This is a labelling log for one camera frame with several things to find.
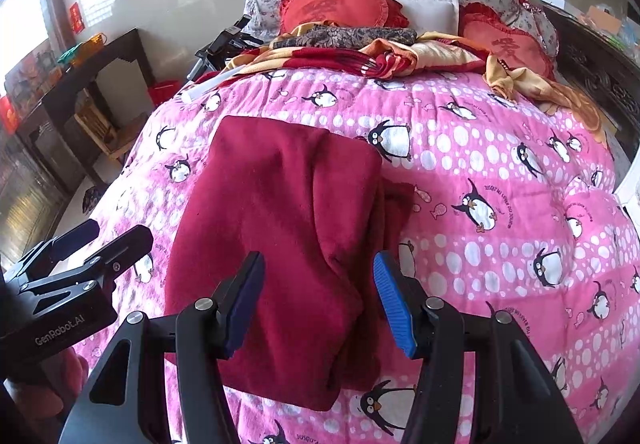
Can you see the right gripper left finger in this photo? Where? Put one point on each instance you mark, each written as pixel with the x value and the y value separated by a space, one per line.
pixel 124 398

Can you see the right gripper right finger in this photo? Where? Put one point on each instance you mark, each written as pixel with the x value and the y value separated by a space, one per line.
pixel 515 399

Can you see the dark red fleece garment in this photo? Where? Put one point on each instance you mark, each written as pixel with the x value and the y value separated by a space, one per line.
pixel 318 208

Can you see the left hand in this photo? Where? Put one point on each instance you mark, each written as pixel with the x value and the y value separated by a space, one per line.
pixel 38 399

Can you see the dark wooden desk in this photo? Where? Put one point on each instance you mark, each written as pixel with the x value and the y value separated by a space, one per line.
pixel 56 107

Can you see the wooden chair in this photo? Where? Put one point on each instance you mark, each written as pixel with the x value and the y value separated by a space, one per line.
pixel 115 143

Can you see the red bin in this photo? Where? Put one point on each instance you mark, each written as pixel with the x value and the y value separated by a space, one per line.
pixel 162 92

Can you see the white rolled tube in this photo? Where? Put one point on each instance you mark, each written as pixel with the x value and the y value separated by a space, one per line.
pixel 193 91

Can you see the dark carved headboard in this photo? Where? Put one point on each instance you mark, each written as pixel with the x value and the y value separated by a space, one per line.
pixel 604 72

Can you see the red yellow floral blanket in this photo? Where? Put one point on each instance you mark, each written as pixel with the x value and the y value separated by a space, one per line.
pixel 432 52

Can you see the black tripod stand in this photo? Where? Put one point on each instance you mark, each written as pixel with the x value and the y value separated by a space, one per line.
pixel 229 43

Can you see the red heart pillow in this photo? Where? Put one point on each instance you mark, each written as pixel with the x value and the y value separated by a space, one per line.
pixel 516 48
pixel 345 13

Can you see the small white pillow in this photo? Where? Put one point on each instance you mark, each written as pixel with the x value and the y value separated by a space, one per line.
pixel 425 16

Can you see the dark patterned cloth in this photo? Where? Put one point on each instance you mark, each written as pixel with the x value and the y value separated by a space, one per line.
pixel 331 36

